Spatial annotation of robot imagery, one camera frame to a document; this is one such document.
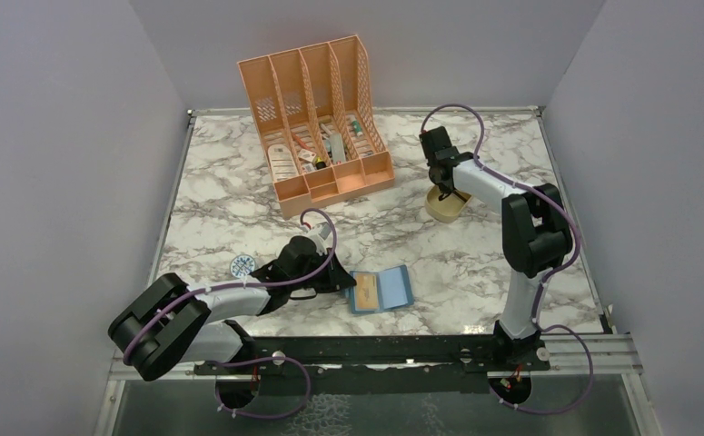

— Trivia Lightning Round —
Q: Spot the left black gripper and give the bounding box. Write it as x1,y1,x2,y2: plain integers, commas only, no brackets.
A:
290,248,357,294

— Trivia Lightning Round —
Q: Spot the blue card holder wallet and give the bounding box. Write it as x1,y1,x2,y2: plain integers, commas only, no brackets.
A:
345,264,414,315

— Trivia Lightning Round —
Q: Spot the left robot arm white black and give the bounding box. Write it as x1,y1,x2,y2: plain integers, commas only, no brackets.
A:
107,236,356,382

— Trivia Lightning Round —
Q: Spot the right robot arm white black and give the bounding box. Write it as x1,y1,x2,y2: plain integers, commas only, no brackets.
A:
419,127,573,370

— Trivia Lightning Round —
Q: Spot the beige oval card tray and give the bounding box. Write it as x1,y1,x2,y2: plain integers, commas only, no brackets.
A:
424,186,472,223

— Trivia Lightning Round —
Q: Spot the blue white round coaster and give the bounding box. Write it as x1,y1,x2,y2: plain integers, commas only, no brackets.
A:
230,254,257,279

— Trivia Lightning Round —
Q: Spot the orange plastic desk organizer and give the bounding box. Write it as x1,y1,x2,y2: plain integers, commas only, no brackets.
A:
238,35,395,218

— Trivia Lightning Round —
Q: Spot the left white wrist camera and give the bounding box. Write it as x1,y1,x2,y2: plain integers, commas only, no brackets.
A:
304,223,333,251

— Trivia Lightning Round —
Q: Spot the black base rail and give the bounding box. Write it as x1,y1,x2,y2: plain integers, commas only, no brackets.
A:
193,334,550,396

